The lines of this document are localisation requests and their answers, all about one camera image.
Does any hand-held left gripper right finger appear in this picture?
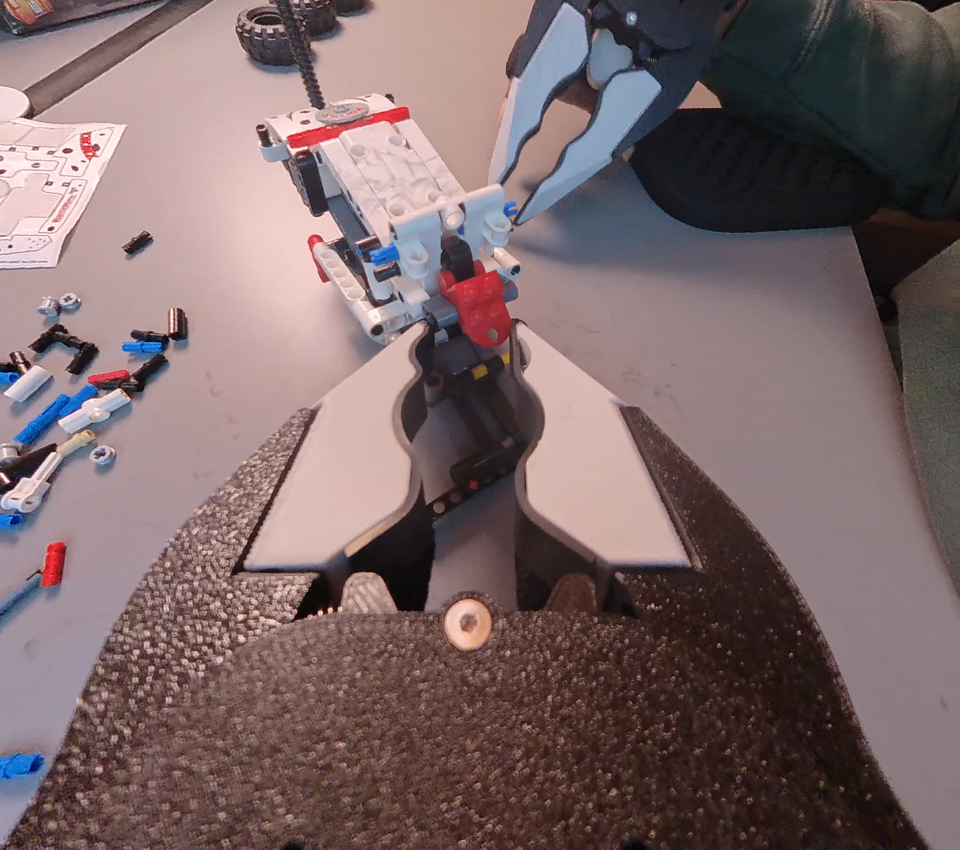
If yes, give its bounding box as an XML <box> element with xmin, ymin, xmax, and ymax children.
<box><xmin>512</xmin><ymin>324</ymin><xmax>695</xmax><ymax>615</ymax></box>

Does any pile of small brick pieces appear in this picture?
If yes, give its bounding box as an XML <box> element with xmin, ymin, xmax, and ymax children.
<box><xmin>0</xmin><ymin>291</ymin><xmax>189</xmax><ymax>784</ymax></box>

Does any person's right hand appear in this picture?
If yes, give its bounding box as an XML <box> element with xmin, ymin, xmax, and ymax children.
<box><xmin>558</xmin><ymin>64</ymin><xmax>605</xmax><ymax>114</ymax></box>

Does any white brick toy truck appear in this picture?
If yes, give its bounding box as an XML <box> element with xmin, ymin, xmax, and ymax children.
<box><xmin>255</xmin><ymin>0</ymin><xmax>552</xmax><ymax>517</ymax></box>

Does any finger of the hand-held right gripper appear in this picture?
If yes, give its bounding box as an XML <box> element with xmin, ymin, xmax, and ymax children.
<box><xmin>514</xmin><ymin>70</ymin><xmax>664</xmax><ymax>227</ymax></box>
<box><xmin>486</xmin><ymin>6</ymin><xmax>591</xmax><ymax>187</ymax></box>

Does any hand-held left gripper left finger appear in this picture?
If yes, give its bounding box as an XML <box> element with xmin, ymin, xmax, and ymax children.
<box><xmin>243</xmin><ymin>324</ymin><xmax>436</xmax><ymax>615</ymax></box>

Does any white sticker sheet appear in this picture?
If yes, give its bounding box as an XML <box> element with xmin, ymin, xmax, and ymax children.
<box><xmin>0</xmin><ymin>119</ymin><xmax>127</xmax><ymax>269</ymax></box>

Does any black padded wrist rest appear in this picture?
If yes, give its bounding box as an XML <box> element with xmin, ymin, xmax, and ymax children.
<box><xmin>630</xmin><ymin>111</ymin><xmax>894</xmax><ymax>235</ymax></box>

